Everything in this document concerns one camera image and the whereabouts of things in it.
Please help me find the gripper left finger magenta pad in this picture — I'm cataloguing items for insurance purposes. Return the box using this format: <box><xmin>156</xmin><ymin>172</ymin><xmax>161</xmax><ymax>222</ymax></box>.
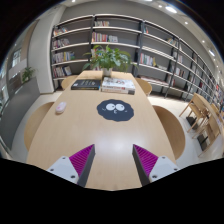
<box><xmin>47</xmin><ymin>144</ymin><xmax>95</xmax><ymax>187</ymax></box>

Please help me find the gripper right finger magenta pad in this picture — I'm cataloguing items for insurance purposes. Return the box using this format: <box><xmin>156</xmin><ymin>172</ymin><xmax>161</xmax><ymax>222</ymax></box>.
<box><xmin>132</xmin><ymin>145</ymin><xmax>179</xmax><ymax>186</ymax></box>

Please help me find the pink computer mouse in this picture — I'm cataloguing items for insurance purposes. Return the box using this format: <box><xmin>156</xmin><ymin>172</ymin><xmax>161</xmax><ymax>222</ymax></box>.
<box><xmin>55</xmin><ymin>102</ymin><xmax>67</xmax><ymax>114</ymax></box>

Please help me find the dark cartoon-face mouse pad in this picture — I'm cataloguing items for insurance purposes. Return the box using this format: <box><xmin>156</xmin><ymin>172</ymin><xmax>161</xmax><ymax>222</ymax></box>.
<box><xmin>97</xmin><ymin>99</ymin><xmax>134</xmax><ymax>122</ymax></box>

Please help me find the right near wooden chair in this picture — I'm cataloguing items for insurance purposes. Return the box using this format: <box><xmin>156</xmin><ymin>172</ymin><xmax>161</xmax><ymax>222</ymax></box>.
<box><xmin>153</xmin><ymin>105</ymin><xmax>185</xmax><ymax>159</ymax></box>

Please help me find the left near wooden chair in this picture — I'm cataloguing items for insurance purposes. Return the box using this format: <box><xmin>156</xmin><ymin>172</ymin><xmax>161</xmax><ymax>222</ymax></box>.
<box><xmin>24</xmin><ymin>102</ymin><xmax>53</xmax><ymax>150</ymax></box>

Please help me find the wooden chair at right table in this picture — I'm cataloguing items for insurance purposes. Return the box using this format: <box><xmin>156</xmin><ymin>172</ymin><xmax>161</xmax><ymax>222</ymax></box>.
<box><xmin>180</xmin><ymin>94</ymin><xmax>208</xmax><ymax>132</ymax></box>

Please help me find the right far wooden chair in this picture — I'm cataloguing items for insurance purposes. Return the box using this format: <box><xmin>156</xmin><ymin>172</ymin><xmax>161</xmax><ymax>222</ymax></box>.
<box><xmin>136</xmin><ymin>78</ymin><xmax>152</xmax><ymax>96</ymax></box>

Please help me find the wooden side table right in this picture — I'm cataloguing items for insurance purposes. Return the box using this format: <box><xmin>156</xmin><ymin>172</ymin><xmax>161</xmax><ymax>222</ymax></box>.
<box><xmin>192</xmin><ymin>93</ymin><xmax>221</xmax><ymax>155</ymax></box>

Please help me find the black book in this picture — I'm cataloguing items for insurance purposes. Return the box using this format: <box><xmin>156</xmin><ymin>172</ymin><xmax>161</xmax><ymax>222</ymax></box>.
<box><xmin>71</xmin><ymin>79</ymin><xmax>101</xmax><ymax>90</ymax></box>

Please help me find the left far wooden chair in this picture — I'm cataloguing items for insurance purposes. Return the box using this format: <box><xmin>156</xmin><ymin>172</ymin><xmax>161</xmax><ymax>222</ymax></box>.
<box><xmin>61</xmin><ymin>75</ymin><xmax>77</xmax><ymax>90</ymax></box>

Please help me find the white book stack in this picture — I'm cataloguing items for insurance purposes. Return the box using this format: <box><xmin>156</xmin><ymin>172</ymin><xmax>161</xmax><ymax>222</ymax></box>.
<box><xmin>101</xmin><ymin>77</ymin><xmax>136</xmax><ymax>95</ymax></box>

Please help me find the small plant at left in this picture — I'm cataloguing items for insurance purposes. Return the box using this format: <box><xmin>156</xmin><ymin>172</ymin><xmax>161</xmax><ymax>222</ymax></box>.
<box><xmin>22</xmin><ymin>67</ymin><xmax>35</xmax><ymax>83</ymax></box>

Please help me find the green potted plant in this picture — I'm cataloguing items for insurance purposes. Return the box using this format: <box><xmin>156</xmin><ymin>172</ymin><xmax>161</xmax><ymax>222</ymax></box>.
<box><xmin>82</xmin><ymin>45</ymin><xmax>133</xmax><ymax>75</ymax></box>

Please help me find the large wall bookshelf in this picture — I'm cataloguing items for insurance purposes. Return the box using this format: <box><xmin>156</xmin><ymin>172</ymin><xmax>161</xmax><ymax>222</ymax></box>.
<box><xmin>51</xmin><ymin>14</ymin><xmax>224</xmax><ymax>104</ymax></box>

